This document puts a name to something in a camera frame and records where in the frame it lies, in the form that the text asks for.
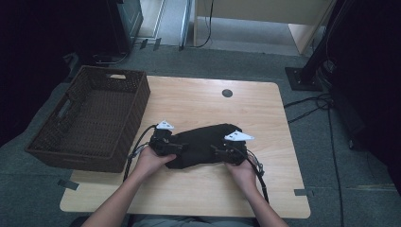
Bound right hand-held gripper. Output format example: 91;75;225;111
210;130;255;166

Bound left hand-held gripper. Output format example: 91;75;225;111
148;120;187;157

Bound black pants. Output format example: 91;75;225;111
164;123;246;170

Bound brown woven basket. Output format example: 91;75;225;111
25;65;151;173

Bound person's left hand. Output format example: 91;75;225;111
133;146;178;182

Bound person's right hand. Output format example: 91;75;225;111
225;159;258;194

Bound person's grey trousers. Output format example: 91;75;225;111
131;214;256;227

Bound black metal stand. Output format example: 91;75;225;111
285;0;344;93

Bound leaning metal panel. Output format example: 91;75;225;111
178;0;194;52

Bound black chair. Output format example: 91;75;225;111
69;216;93;227

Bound black cabinet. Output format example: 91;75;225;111
105;0;145;56

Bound light wooden desk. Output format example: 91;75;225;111
192;0;337;56

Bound left hand-held gripper cable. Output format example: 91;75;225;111
122;124;159;183

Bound hand-held gripper cable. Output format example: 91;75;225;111
122;124;159;183
245;150;270;204

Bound right hand-held gripper cable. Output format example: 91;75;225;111
245;150;270;204

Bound looped black floor cable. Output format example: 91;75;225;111
283;93;335;125

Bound long black floor cable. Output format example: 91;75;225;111
326;103;346;227

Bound hanging black cable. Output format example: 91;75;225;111
193;0;215;49

